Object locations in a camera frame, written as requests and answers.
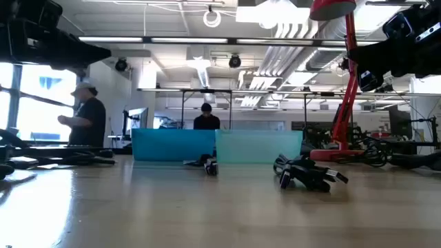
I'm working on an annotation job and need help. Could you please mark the blue plastic bin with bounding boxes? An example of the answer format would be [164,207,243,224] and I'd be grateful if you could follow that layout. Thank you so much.
[132,128,216,162]

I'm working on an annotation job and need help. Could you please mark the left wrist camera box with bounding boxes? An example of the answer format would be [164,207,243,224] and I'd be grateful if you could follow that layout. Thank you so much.
[37,0,63,29]

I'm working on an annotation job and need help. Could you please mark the black aluminium table frame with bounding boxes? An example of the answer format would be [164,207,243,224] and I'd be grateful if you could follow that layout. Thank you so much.
[0,127,116,180]

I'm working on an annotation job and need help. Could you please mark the black equipment stand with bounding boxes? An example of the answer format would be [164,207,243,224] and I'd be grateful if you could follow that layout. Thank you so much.
[399,116,439,149]

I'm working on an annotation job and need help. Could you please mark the bundled black USB cable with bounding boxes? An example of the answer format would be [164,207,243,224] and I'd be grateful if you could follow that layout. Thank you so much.
[274,154,349,193]

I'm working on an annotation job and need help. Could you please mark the teal plastic bin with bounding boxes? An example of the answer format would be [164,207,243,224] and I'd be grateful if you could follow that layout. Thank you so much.
[215,130,303,164]

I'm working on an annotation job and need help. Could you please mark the silver ceiling ducts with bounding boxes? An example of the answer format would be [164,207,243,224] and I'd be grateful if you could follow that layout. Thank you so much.
[237,20,345,107]

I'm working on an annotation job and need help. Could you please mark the white coiled ceiling cable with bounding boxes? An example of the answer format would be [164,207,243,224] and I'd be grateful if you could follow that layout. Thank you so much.
[202,9,223,28]

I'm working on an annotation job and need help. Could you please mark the black lamp cord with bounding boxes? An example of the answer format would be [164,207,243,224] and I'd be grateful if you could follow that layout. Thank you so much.
[330,136,392,169]

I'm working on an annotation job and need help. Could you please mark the standing person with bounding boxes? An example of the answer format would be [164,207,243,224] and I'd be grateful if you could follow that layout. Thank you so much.
[57,81,107,148]

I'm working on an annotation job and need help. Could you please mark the ceiling light strip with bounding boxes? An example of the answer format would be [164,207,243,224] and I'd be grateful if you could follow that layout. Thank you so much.
[78,35,380,46]

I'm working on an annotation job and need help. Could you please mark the red desk lamp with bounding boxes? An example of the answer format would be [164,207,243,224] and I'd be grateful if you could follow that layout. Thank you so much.
[309,0,366,162]

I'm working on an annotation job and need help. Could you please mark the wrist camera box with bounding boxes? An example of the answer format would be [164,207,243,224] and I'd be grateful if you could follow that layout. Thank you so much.
[37,0,63,29]
[382,12,413,39]

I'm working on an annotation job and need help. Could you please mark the seated person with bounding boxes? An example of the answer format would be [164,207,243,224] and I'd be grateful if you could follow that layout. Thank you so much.
[193,102,221,130]

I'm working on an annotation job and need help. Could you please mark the short black USB cable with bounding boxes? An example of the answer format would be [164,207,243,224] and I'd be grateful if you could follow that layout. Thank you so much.
[184,154,219,176]

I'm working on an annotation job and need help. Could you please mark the dark computer monitor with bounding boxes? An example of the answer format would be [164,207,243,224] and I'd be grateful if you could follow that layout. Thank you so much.
[388,105,413,139]

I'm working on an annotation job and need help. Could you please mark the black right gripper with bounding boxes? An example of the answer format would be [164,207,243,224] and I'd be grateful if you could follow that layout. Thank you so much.
[347,0,441,92]

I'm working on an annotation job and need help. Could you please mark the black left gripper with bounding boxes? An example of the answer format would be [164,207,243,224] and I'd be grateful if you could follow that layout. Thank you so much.
[0,20,112,69]

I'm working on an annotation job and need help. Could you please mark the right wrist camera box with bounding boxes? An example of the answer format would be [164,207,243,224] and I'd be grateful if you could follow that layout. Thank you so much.
[382,12,413,39]

